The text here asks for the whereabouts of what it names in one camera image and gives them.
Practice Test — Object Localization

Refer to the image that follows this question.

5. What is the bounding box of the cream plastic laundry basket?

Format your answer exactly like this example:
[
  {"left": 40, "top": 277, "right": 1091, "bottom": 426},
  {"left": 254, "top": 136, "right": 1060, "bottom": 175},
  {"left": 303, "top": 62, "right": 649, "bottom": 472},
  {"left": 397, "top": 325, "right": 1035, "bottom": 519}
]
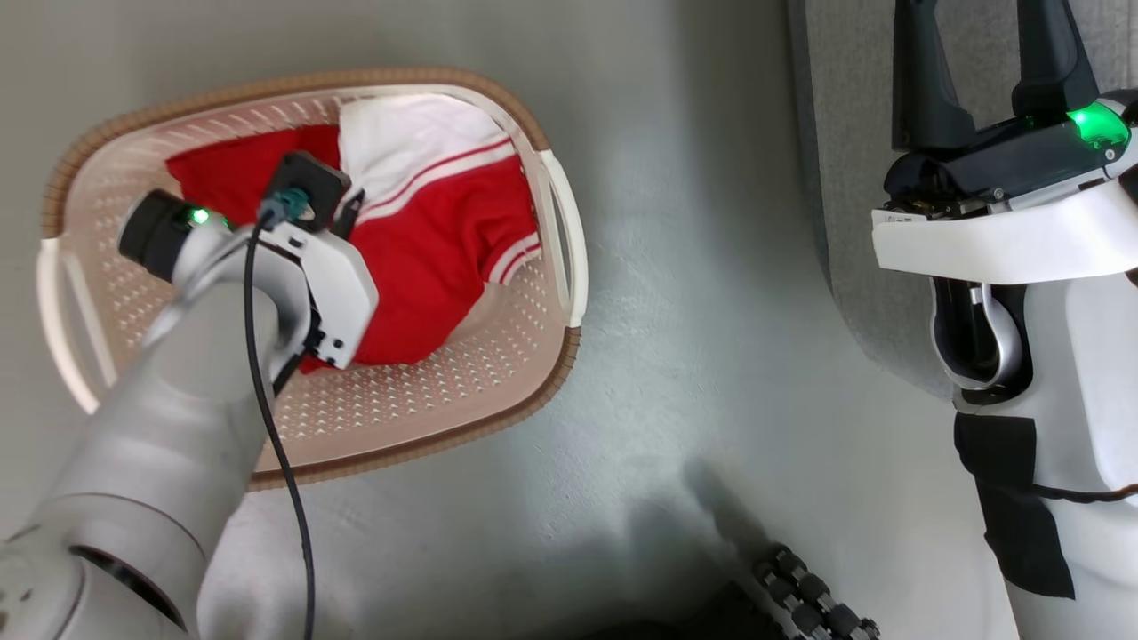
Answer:
[{"left": 36, "top": 67, "right": 589, "bottom": 492}]

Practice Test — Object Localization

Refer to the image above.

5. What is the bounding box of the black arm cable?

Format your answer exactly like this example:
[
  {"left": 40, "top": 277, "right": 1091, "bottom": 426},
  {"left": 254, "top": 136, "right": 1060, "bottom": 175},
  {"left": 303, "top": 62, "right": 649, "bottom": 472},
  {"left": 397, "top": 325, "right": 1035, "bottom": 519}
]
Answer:
[
  {"left": 1030, "top": 478, "right": 1138, "bottom": 506},
  {"left": 243, "top": 188, "right": 318, "bottom": 640}
]

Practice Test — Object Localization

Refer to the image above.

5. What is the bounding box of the red and white jersey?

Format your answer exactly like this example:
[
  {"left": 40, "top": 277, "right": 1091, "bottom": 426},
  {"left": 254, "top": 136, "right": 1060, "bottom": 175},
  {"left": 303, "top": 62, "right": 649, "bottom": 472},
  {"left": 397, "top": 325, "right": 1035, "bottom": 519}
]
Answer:
[{"left": 164, "top": 92, "right": 544, "bottom": 375}]

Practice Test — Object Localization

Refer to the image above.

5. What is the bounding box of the grey fabric sofa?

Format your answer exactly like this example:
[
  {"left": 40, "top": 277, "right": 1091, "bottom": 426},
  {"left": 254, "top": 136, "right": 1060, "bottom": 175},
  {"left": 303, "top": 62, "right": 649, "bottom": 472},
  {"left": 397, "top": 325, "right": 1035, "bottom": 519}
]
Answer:
[{"left": 786, "top": 0, "right": 1138, "bottom": 403}]

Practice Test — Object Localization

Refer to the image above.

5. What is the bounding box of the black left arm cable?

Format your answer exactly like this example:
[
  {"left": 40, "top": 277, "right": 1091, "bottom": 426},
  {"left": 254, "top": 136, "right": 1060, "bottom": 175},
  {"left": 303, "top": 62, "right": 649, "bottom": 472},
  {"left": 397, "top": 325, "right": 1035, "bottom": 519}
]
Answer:
[{"left": 243, "top": 188, "right": 318, "bottom": 640}]

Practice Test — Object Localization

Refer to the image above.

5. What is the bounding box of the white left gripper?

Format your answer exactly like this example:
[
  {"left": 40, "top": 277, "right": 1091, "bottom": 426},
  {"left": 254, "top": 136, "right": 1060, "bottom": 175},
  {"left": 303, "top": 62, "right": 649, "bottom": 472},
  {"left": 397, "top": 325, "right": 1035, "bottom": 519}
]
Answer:
[{"left": 256, "top": 188, "right": 381, "bottom": 371}]

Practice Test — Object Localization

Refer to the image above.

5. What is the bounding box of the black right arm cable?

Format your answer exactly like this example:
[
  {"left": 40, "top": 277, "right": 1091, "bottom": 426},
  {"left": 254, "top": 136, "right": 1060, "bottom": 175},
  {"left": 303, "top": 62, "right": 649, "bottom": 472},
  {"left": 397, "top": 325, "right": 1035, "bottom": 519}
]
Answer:
[{"left": 1030, "top": 478, "right": 1138, "bottom": 506}]

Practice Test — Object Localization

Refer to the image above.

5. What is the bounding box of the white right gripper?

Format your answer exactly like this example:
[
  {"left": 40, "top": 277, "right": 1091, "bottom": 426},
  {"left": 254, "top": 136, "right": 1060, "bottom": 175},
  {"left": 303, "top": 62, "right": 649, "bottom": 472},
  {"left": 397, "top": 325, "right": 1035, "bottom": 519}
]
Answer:
[{"left": 870, "top": 0, "right": 1138, "bottom": 286}]

